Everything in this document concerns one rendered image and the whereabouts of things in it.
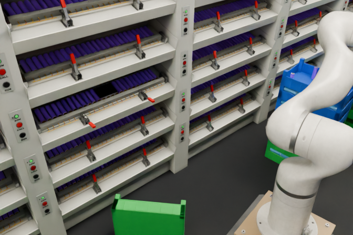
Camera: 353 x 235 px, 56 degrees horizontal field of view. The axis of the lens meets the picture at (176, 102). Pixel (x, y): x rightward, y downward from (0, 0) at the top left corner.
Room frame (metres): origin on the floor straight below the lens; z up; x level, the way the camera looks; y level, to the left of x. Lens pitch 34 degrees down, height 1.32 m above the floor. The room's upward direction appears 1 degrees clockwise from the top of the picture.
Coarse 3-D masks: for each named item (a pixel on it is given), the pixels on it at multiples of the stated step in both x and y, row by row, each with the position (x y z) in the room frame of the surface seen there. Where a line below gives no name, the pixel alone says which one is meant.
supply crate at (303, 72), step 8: (304, 64) 1.54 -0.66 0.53; (288, 72) 1.45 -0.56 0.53; (296, 72) 1.53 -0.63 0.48; (304, 72) 1.53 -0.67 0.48; (312, 72) 1.50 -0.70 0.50; (288, 80) 1.38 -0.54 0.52; (296, 80) 1.36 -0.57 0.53; (304, 80) 1.45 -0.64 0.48; (312, 80) 1.45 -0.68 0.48; (296, 88) 1.35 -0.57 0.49; (304, 88) 1.33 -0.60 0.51; (352, 88) 1.35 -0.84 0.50; (336, 104) 1.22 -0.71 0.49; (344, 104) 1.22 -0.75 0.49
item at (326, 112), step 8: (280, 88) 1.40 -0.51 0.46; (280, 96) 1.40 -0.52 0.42; (288, 96) 1.37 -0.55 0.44; (352, 96) 1.34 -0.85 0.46; (312, 112) 1.28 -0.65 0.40; (320, 112) 1.26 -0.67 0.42; (328, 112) 1.24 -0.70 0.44; (336, 112) 1.22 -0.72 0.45; (344, 112) 1.27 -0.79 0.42; (336, 120) 1.21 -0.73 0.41
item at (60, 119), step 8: (160, 80) 1.26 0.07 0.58; (136, 88) 1.19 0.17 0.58; (144, 88) 1.21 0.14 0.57; (112, 96) 1.12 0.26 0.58; (120, 96) 1.13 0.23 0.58; (128, 96) 1.16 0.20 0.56; (136, 96) 1.16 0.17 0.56; (96, 104) 1.07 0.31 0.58; (104, 104) 1.08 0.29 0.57; (72, 112) 1.01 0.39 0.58; (80, 112) 1.02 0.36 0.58; (96, 112) 1.04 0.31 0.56; (56, 120) 0.96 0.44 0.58; (64, 120) 0.98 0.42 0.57; (40, 128) 0.92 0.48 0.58
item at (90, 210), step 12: (240, 120) 1.68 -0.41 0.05; (252, 120) 1.73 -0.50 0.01; (228, 132) 1.58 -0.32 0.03; (204, 144) 1.45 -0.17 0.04; (156, 168) 1.25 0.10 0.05; (168, 168) 1.28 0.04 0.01; (144, 180) 1.18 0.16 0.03; (120, 192) 1.09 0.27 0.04; (96, 204) 1.01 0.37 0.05; (108, 204) 1.04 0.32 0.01; (72, 216) 0.94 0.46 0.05; (84, 216) 0.96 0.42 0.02
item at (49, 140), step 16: (160, 64) 1.34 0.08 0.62; (176, 80) 1.25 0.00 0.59; (160, 96) 1.20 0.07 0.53; (32, 112) 1.00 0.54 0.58; (112, 112) 1.07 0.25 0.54; (128, 112) 1.10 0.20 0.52; (64, 128) 0.96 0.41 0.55; (80, 128) 0.97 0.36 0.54; (96, 128) 1.01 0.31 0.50; (48, 144) 0.89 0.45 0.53
